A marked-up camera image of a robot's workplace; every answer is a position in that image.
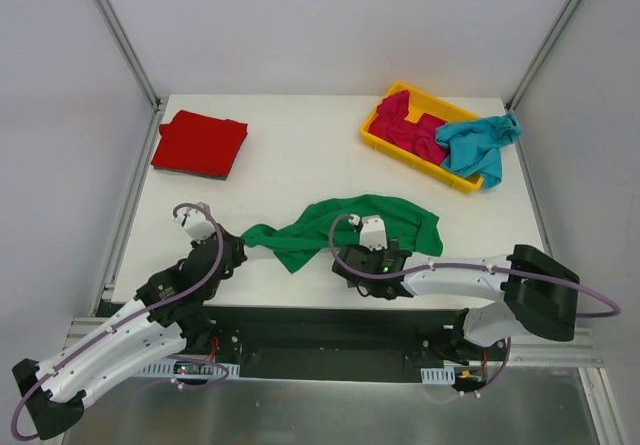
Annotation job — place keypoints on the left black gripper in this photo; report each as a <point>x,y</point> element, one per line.
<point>230,249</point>

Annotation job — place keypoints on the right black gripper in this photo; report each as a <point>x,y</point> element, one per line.
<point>345,267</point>

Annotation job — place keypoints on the green t shirt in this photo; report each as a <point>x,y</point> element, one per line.
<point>325,222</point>

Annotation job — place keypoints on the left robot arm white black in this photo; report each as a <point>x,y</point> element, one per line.
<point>166,315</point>

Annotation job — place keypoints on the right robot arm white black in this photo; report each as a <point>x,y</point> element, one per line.
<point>525,292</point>

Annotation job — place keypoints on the folded red t shirt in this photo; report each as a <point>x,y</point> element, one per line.
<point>199,145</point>

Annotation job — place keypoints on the magenta t shirt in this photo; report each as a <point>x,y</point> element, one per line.
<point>392,126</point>

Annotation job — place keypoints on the teal t shirt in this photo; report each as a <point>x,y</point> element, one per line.
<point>474,147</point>

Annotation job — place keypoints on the yellow plastic bin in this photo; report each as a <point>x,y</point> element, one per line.
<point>423,102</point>

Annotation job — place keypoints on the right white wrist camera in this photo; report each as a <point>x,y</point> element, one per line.
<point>371,231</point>

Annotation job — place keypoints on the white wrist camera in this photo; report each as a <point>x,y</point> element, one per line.
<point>193,220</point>
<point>371,231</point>

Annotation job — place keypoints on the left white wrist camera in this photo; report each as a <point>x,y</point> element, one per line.
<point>193,220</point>

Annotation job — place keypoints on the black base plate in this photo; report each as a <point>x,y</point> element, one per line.
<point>390,346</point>

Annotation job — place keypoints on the left white cable duct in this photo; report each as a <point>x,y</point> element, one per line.
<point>189,369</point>

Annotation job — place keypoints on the white cable duct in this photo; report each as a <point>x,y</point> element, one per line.
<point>189,369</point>
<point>450,375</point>

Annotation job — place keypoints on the right white cable duct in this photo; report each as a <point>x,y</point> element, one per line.
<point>450,375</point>

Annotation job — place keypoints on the left aluminium side rail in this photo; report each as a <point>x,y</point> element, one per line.
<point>126,215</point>

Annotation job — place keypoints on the aluminium side rail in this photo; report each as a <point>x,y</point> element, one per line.
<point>533,197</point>
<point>126,215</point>

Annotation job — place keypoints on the right aluminium side rail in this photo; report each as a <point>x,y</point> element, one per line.
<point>533,197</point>

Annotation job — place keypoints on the front aluminium rail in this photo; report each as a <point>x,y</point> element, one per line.
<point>528,350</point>

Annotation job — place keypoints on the left aluminium frame post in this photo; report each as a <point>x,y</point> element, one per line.
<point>121,39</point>

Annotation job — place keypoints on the aluminium frame post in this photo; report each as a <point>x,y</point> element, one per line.
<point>121,39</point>
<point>566,15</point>

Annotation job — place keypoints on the right aluminium frame post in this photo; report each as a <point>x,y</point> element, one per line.
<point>566,15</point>

